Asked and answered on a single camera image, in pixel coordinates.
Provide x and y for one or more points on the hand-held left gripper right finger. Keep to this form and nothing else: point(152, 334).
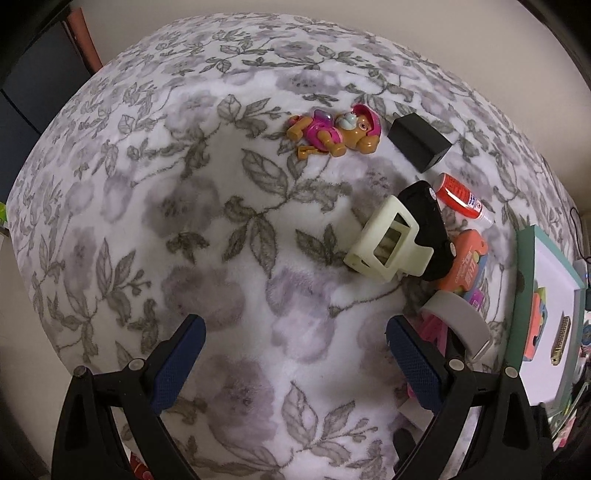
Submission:
point(415, 364)

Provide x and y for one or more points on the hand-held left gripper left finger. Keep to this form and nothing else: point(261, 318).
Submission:
point(180, 360)

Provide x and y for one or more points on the pink plastic item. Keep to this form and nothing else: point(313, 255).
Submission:
point(436, 334)

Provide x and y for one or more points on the white charger plug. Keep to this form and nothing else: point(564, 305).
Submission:
point(415, 417)

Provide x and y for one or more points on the grey curved band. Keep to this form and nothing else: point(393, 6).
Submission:
point(457, 314)

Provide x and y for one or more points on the cream hair claw clip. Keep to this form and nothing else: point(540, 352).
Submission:
point(369, 258)

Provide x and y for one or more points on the orange and blue toy case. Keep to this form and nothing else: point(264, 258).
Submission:
point(466, 258)

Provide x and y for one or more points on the teal-rimmed white tray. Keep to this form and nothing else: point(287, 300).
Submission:
point(549, 263)

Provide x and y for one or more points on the pink toy dog figure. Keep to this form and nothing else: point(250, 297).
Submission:
point(323, 134)

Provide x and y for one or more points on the orange blue comb toy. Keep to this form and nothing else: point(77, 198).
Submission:
point(534, 332)

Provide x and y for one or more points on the floral printed blanket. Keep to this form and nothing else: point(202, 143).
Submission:
point(184, 230)

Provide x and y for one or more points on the gold harmonica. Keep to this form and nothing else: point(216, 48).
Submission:
point(561, 339)

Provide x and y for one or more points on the black hair clip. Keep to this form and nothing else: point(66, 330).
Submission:
point(429, 217)

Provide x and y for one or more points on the red glue bottle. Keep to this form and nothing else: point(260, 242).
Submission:
point(455, 194)

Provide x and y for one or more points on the black box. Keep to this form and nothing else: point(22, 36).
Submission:
point(415, 138)

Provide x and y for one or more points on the dark cabinet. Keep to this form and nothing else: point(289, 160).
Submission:
point(37, 83)

